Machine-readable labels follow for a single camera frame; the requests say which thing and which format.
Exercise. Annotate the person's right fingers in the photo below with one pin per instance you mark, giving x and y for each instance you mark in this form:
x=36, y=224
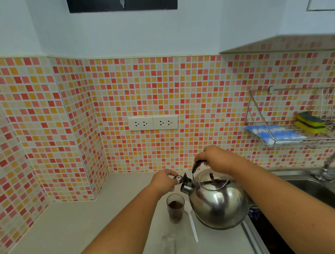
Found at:
x=205, y=157

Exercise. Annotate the person's left forearm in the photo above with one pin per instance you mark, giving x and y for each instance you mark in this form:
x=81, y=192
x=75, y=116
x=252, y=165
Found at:
x=125, y=225

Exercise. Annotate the stainless steel whistling kettle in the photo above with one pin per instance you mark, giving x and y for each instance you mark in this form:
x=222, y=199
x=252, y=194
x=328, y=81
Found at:
x=219, y=204

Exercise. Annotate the person's right hand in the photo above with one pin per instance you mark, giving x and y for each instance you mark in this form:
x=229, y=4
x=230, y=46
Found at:
x=222, y=158

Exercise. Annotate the blue white dish cloth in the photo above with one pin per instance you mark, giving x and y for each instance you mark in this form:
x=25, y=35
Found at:
x=277, y=133

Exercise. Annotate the stainless steel sink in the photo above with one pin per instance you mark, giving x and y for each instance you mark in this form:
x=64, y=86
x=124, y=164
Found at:
x=311, y=185

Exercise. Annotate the person's left fingers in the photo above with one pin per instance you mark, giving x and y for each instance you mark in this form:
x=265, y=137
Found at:
x=171, y=174

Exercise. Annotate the glass with coffee powder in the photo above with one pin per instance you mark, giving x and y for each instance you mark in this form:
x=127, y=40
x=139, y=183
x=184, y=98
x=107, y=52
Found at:
x=175, y=208

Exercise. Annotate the chrome sink faucet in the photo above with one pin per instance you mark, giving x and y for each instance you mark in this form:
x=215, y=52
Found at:
x=325, y=171

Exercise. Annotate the person's right forearm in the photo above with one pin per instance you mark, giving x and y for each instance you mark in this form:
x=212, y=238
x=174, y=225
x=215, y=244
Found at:
x=285, y=204

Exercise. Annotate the white double wall socket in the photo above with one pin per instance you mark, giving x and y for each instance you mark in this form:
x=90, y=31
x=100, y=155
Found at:
x=140, y=123
x=165, y=122

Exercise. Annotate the person's left hand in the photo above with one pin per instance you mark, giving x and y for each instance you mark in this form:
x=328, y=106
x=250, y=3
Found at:
x=162, y=182

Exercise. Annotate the yellow green scrub sponge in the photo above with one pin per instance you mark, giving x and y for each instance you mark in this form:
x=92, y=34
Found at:
x=311, y=119
x=310, y=128

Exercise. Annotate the white plastic spoon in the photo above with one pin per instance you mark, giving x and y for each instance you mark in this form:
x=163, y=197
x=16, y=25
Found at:
x=192, y=225

